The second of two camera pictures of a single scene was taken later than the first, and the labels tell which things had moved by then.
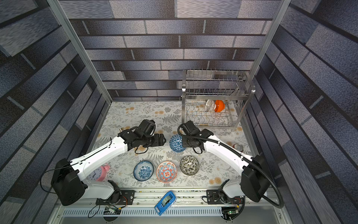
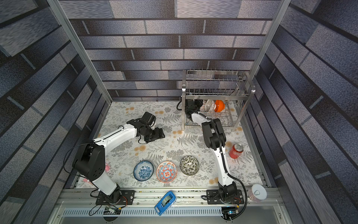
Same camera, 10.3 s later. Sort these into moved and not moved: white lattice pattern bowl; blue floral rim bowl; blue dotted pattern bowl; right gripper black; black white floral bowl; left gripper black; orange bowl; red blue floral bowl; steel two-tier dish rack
Moved: blue dotted pattern bowl; left gripper black; right gripper black
Not moved: orange bowl; black white floral bowl; white lattice pattern bowl; blue floral rim bowl; red blue floral bowl; steel two-tier dish rack
